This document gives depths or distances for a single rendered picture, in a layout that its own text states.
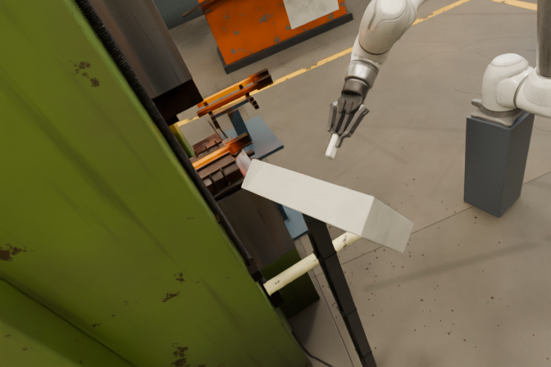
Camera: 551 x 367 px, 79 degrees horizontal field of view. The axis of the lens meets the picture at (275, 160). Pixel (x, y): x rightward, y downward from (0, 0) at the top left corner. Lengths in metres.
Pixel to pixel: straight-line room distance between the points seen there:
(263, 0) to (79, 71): 4.12
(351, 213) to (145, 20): 0.68
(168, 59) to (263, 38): 3.88
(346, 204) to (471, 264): 1.38
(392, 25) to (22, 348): 1.09
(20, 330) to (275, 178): 0.62
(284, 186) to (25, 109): 0.52
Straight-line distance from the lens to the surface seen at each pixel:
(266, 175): 0.81
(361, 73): 1.04
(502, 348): 1.84
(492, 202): 2.14
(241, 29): 4.73
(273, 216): 1.38
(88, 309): 1.05
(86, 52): 0.70
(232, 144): 1.32
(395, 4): 0.92
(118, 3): 0.96
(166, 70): 0.99
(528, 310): 1.93
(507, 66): 1.69
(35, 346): 0.97
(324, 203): 0.71
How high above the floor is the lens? 1.69
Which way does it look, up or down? 37 degrees down
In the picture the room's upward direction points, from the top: 23 degrees counter-clockwise
